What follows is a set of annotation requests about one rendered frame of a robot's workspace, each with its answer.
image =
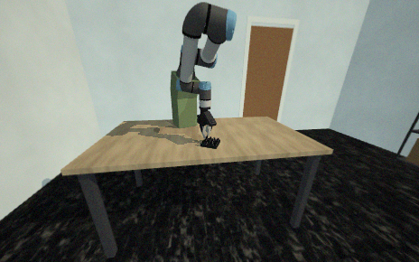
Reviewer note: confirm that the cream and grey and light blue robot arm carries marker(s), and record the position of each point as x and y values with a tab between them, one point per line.
211	20

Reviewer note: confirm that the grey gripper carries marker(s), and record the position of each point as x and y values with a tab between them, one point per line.
202	121

